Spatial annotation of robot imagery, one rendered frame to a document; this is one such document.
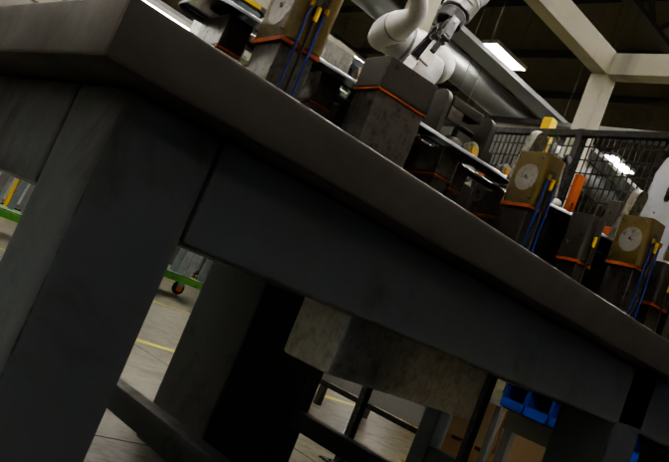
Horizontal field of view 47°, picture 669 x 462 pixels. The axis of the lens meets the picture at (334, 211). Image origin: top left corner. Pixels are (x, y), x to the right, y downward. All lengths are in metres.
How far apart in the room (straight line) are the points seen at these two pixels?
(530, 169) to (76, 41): 1.28
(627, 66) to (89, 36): 6.57
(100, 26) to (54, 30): 0.07
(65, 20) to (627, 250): 1.55
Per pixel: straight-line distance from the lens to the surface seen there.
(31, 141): 0.61
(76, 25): 0.52
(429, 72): 2.68
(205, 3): 1.46
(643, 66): 6.88
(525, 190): 1.65
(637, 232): 1.90
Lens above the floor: 0.58
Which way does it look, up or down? 7 degrees up
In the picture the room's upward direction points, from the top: 22 degrees clockwise
